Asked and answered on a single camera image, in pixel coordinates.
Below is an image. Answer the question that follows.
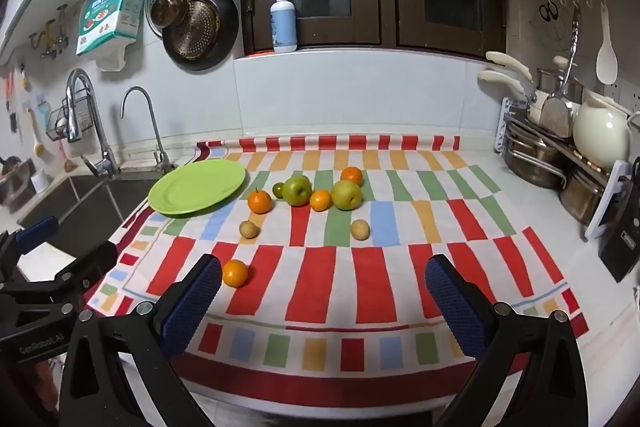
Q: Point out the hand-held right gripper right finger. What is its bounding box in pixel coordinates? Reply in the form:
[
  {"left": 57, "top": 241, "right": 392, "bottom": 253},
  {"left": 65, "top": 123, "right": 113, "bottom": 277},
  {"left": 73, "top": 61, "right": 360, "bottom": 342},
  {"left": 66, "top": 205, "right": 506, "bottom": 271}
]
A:
[{"left": 424, "top": 254, "right": 588, "bottom": 427}]

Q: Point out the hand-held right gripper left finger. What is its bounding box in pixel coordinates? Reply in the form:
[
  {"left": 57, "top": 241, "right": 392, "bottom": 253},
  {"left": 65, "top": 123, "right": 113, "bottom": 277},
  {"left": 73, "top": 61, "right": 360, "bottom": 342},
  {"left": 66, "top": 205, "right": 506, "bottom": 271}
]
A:
[{"left": 59, "top": 253, "right": 223, "bottom": 427}]

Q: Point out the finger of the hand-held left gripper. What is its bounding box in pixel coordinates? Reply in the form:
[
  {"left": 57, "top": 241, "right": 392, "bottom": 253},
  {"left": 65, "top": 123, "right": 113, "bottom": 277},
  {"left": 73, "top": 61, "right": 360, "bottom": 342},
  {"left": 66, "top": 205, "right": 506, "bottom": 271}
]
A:
[
  {"left": 0, "top": 241, "right": 119, "bottom": 308},
  {"left": 0, "top": 215, "right": 60, "bottom": 280}
]

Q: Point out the green plate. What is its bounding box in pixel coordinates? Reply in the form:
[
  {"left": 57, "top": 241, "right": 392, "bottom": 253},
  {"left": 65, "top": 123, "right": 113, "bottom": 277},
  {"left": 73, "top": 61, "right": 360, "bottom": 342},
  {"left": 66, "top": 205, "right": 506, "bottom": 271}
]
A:
[{"left": 148, "top": 159, "right": 247, "bottom": 217}]

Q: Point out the green apple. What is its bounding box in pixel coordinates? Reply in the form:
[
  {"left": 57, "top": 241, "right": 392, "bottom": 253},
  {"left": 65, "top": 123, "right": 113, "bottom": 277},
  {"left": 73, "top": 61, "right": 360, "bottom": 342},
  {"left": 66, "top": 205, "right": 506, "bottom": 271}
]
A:
[{"left": 282, "top": 175, "right": 313, "bottom": 207}]

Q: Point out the yellow-green apple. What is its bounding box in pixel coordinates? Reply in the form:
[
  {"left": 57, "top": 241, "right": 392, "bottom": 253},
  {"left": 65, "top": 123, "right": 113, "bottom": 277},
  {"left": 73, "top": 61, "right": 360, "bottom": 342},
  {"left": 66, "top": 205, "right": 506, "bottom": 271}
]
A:
[{"left": 331, "top": 180, "right": 363, "bottom": 211}]

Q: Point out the white cup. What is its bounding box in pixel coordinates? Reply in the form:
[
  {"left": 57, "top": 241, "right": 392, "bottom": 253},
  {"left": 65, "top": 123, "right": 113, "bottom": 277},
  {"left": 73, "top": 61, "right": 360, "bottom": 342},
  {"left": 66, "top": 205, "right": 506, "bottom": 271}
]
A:
[{"left": 31, "top": 169, "right": 53, "bottom": 194}]

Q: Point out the steel sink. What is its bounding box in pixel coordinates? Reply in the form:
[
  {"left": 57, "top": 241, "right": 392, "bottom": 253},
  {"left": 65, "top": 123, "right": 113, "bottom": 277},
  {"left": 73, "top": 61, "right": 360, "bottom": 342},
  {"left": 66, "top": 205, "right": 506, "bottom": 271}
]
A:
[{"left": 0, "top": 169, "right": 156, "bottom": 228}]

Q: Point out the striped colourful tablecloth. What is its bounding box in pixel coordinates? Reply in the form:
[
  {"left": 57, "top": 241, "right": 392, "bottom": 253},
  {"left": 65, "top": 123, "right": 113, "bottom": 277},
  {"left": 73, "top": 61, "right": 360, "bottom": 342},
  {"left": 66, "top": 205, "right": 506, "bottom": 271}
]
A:
[{"left": 85, "top": 134, "right": 591, "bottom": 400}]

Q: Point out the tall steel kitchen faucet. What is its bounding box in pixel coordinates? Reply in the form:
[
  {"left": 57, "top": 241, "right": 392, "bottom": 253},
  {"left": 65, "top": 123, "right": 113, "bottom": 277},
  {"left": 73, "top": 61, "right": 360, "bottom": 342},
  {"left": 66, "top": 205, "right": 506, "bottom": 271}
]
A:
[{"left": 67, "top": 68, "right": 121, "bottom": 180}]

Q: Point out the large steel pot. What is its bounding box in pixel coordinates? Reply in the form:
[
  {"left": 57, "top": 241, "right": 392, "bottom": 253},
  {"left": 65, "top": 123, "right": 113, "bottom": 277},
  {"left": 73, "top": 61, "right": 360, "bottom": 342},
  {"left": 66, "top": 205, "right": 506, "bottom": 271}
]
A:
[{"left": 502, "top": 122, "right": 571, "bottom": 188}]

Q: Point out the thin gooseneck faucet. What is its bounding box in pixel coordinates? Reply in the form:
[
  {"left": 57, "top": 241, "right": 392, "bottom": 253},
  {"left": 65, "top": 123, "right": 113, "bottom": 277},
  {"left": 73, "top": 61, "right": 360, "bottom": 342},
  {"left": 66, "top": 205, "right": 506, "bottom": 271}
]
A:
[{"left": 121, "top": 87, "right": 178, "bottom": 172}]

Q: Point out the small steel pot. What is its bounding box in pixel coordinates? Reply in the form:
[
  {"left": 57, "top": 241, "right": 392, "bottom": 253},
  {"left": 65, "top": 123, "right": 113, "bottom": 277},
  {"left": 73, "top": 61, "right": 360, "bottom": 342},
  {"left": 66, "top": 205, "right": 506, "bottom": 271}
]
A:
[{"left": 560, "top": 162, "right": 613, "bottom": 225}]

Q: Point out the black box device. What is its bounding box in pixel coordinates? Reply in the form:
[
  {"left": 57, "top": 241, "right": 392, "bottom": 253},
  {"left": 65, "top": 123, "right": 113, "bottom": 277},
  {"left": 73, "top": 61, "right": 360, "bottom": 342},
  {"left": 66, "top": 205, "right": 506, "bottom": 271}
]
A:
[{"left": 599, "top": 157, "right": 640, "bottom": 284}]

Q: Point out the white plastic bag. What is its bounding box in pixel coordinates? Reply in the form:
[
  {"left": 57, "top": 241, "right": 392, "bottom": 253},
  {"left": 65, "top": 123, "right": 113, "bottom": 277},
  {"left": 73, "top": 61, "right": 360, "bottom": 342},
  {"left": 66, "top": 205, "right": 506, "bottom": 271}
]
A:
[{"left": 95, "top": 39, "right": 138, "bottom": 72}]

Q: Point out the white dish rack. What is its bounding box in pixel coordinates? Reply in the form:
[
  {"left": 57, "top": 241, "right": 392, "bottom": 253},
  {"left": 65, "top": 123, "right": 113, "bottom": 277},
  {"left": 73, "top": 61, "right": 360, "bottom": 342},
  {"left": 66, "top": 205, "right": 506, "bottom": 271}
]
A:
[{"left": 495, "top": 97, "right": 632, "bottom": 241}]

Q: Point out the steel skimmer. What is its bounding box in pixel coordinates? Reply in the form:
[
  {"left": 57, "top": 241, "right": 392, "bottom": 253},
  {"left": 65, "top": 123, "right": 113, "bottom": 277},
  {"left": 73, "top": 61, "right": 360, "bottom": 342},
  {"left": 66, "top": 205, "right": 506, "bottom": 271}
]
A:
[{"left": 539, "top": 4, "right": 581, "bottom": 138}]

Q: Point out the teal tissue package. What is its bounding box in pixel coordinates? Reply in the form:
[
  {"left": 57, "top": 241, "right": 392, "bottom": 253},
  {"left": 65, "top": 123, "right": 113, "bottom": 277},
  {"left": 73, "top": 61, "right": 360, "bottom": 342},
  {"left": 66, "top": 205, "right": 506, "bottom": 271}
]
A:
[{"left": 76, "top": 0, "right": 147, "bottom": 56}]

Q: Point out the golden perforated colander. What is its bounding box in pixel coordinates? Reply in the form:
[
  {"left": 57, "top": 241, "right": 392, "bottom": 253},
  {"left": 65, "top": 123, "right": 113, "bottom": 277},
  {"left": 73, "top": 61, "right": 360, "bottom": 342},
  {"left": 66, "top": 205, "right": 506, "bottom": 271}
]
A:
[{"left": 169, "top": 0, "right": 221, "bottom": 58}]

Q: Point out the black frying pan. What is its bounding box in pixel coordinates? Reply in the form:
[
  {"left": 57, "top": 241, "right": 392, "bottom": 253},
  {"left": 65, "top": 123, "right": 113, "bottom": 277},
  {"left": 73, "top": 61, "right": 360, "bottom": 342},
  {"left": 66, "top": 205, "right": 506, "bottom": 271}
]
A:
[{"left": 161, "top": 0, "right": 240, "bottom": 72}]

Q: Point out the white rice paddle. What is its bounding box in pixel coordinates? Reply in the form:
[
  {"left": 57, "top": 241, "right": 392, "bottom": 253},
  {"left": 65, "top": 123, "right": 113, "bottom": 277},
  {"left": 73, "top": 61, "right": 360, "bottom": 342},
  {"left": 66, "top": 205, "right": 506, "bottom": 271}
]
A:
[{"left": 596, "top": 4, "right": 618, "bottom": 85}]

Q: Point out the white pump soap bottle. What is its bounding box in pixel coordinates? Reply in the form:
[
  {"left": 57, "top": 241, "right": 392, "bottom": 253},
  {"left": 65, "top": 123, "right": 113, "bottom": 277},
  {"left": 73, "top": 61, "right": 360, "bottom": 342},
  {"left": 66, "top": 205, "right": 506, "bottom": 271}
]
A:
[{"left": 270, "top": 0, "right": 298, "bottom": 54}]

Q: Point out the wire sink basket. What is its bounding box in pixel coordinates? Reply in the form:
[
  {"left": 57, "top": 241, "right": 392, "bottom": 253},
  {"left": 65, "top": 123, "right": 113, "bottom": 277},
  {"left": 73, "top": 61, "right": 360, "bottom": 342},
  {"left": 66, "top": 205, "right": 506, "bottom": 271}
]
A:
[{"left": 46, "top": 99, "right": 96, "bottom": 142}]

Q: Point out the white knife handle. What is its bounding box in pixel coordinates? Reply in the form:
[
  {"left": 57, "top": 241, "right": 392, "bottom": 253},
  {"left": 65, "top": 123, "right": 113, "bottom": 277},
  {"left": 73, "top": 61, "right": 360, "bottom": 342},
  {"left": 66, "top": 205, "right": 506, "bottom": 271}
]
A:
[
  {"left": 486, "top": 51, "right": 533, "bottom": 82},
  {"left": 477, "top": 69, "right": 526, "bottom": 94}
]

